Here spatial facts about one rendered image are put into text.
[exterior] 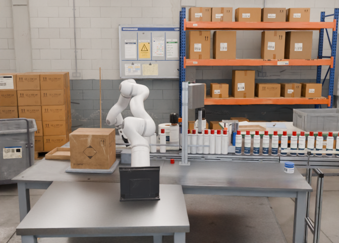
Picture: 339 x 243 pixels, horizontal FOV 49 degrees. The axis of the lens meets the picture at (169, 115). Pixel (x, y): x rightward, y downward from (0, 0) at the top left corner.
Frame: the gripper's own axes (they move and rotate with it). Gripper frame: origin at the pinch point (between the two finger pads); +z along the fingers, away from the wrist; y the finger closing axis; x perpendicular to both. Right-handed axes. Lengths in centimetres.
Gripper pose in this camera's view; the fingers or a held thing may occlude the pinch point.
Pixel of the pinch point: (127, 144)
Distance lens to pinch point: 325.3
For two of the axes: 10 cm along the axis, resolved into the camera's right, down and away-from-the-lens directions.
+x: -9.4, 3.2, 1.4
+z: 3.4, 9.3, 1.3
